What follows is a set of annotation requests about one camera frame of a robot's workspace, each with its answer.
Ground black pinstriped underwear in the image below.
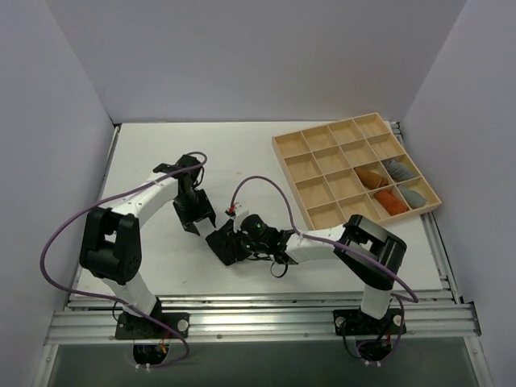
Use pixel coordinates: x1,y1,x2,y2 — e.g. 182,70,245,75
205,219,251,266

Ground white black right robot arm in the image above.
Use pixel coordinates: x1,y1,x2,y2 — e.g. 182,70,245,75
233,214,407,333

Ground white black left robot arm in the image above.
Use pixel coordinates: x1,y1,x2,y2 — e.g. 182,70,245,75
80,152,216,338

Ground wooden compartment tray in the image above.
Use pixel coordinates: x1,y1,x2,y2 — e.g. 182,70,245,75
272,113,442,230

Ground brown rolled cloth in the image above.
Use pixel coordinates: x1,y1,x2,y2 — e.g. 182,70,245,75
354,167,389,190

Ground orange rolled cloth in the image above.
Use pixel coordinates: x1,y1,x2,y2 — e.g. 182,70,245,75
373,189,409,216

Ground grey striped rolled cloth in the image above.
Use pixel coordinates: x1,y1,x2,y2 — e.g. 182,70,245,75
382,158,416,182

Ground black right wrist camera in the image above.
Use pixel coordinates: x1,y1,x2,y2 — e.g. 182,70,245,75
226,204,278,242

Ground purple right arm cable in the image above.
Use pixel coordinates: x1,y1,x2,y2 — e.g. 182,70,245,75
232,176,420,360

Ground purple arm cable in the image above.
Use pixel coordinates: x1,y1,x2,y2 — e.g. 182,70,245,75
232,176,420,360
39,151,210,368

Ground thin black camera cable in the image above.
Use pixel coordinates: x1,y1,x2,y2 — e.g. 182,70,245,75
268,257,289,279

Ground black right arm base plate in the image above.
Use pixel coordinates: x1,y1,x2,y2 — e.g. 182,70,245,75
332,308,406,337

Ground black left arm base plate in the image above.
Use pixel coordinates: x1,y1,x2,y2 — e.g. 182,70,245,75
114,312,190,340

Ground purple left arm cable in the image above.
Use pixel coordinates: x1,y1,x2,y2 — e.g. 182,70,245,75
39,151,210,368

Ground aluminium rail frame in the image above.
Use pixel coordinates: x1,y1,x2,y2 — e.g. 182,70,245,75
42,120,495,387

